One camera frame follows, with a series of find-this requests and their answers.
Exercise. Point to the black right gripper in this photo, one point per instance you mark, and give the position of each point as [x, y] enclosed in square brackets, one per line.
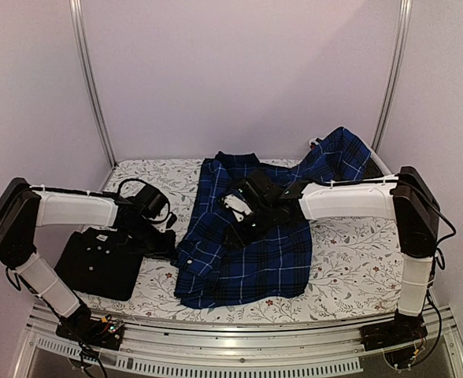
[237, 239]

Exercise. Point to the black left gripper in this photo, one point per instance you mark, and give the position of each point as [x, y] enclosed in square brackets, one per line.
[166, 251]

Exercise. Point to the white plastic laundry basket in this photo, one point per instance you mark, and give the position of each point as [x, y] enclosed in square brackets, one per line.
[375, 165]

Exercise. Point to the folded black polo shirt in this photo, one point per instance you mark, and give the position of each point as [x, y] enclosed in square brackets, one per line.
[98, 262]

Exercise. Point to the right aluminium frame post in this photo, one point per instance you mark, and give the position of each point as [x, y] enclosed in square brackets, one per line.
[400, 41]

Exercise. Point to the floral patterned table mat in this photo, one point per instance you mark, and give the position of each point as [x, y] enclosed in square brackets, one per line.
[356, 264]

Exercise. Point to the aluminium frame post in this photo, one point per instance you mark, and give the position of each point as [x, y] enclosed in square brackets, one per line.
[78, 25]
[400, 41]

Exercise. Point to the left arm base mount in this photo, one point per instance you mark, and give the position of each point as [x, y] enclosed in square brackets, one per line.
[104, 332]

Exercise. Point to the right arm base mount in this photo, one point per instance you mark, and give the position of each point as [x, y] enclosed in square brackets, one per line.
[400, 341]

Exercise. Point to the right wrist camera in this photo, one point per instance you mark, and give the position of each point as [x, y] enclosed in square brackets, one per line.
[237, 206]

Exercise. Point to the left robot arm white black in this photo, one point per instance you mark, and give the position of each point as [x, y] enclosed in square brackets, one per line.
[60, 242]

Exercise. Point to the left aluminium frame post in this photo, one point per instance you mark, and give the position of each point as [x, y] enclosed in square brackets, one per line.
[78, 25]

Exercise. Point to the blue plaid long sleeve shirt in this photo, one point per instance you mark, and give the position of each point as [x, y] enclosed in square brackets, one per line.
[211, 274]

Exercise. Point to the aluminium front rail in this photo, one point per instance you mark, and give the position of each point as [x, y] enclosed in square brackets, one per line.
[163, 348]

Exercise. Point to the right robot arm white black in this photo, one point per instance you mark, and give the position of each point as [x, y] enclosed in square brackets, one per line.
[403, 198]

